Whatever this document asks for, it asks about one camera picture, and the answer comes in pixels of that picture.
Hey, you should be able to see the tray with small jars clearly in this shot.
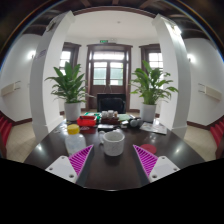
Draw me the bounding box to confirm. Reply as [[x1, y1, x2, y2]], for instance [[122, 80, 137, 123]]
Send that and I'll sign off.
[[101, 110, 119, 125]]

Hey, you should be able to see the green book on table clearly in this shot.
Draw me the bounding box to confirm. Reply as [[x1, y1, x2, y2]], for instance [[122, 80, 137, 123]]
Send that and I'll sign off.
[[118, 114, 131, 121]]

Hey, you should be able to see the clear bottle with yellow cap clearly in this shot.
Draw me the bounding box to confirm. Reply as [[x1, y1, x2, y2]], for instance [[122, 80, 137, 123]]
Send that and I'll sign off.
[[65, 124, 86, 155]]

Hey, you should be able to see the potted green plant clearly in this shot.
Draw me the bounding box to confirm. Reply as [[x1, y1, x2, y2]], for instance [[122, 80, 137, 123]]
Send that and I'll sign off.
[[46, 62, 93, 122], [130, 60, 178, 123]]

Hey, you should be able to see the red round coaster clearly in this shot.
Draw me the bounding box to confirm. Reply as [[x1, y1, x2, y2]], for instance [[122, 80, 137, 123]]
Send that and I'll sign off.
[[141, 144, 157, 154]]

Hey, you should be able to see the magazine on table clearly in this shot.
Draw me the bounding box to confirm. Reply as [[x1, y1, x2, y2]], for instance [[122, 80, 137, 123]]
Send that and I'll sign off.
[[140, 122, 167, 135]]

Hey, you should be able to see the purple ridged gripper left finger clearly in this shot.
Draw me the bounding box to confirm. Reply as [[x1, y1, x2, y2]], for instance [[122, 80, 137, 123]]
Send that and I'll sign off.
[[46, 145, 94, 183]]

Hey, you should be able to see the red plastic box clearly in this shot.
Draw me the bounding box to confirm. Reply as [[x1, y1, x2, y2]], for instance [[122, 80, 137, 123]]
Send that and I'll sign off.
[[77, 116, 97, 127]]

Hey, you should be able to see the right potted green plant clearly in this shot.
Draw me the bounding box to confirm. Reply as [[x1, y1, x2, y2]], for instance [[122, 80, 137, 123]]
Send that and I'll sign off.
[[130, 60, 178, 123]]

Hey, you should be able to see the left potted green plant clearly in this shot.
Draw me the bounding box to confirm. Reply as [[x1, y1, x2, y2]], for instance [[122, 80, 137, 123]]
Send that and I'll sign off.
[[46, 62, 93, 122]]

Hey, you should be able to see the black chair back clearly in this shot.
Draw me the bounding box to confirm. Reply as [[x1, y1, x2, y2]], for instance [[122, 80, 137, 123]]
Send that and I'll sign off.
[[97, 93, 126, 114]]

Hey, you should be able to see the small dark teapot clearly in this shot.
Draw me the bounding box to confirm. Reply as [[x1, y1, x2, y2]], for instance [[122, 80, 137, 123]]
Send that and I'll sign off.
[[129, 119, 143, 127]]

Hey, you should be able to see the black flat box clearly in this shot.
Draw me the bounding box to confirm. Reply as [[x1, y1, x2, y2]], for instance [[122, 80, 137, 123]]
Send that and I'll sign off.
[[98, 124, 120, 131]]

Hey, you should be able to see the white speckled ceramic mug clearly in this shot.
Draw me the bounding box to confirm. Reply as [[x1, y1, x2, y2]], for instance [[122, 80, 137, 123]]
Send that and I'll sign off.
[[98, 131, 125, 156]]

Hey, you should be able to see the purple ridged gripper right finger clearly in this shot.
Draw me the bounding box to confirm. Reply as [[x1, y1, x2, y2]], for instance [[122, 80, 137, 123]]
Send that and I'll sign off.
[[134, 145, 179, 183]]

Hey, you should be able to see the dark wooden double door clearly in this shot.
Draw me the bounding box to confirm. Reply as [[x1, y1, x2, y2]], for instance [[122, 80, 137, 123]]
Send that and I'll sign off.
[[86, 43, 132, 109]]

